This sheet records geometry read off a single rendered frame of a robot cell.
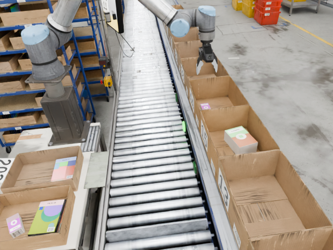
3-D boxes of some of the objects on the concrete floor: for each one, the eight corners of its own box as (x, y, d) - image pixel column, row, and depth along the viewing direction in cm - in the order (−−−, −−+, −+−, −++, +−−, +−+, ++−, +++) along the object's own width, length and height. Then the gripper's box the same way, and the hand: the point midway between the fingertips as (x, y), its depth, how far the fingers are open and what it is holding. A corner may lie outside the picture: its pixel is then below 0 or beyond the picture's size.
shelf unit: (5, 155, 293) (-119, -59, 177) (21, 129, 332) (-74, -60, 217) (93, 145, 297) (27, -71, 181) (98, 120, 337) (46, -70, 221)
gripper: (218, 34, 152) (217, 67, 164) (190, 37, 151) (191, 71, 164) (223, 39, 145) (221, 73, 157) (193, 42, 144) (194, 77, 157)
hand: (206, 73), depth 158 cm, fingers open, 10 cm apart
